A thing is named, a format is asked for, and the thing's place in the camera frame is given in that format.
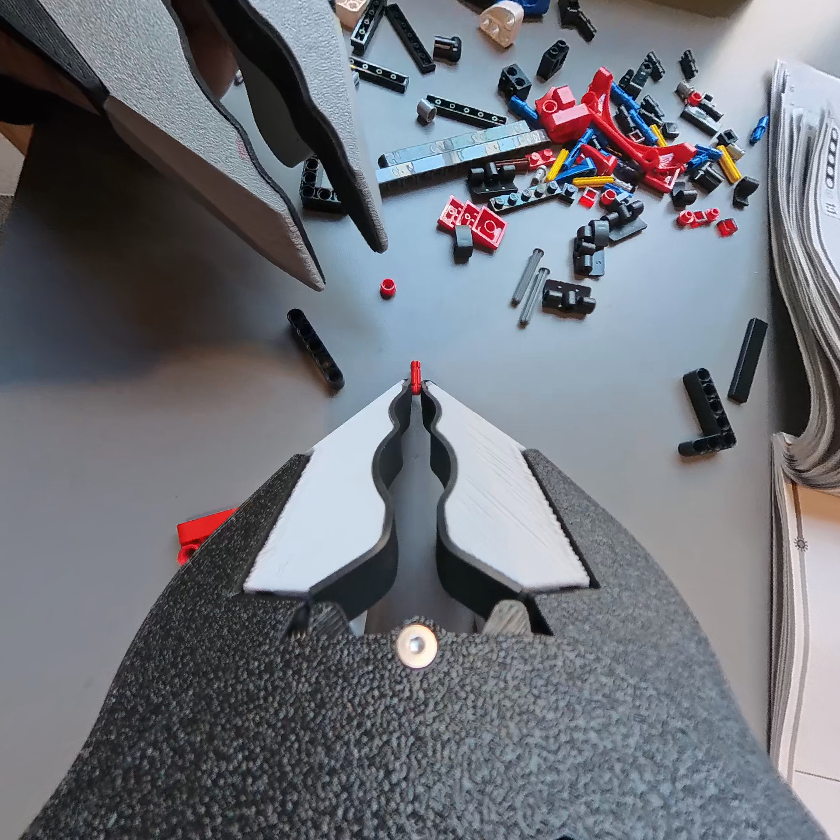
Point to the red and white brick panel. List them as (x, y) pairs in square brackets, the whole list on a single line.
[(197, 528)]

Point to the person's left hand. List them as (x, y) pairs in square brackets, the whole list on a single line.
[(39, 92)]

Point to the small red brick connector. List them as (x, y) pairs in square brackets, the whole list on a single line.
[(416, 380)]

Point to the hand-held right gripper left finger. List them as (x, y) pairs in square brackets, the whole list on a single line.
[(321, 518)]

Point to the small red round stud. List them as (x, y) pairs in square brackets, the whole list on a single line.
[(388, 289)]

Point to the open instruction booklet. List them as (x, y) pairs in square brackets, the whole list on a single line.
[(814, 262)]

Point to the grey desk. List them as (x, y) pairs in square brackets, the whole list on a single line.
[(164, 426)]

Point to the pile of brick pieces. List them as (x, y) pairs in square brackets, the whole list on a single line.
[(558, 118)]

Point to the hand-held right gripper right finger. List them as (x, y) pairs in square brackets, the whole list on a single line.
[(512, 518)]

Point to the black straight five-hole beam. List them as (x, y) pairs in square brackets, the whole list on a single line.
[(315, 351)]

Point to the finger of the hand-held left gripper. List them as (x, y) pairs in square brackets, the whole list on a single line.
[(170, 118), (308, 79)]

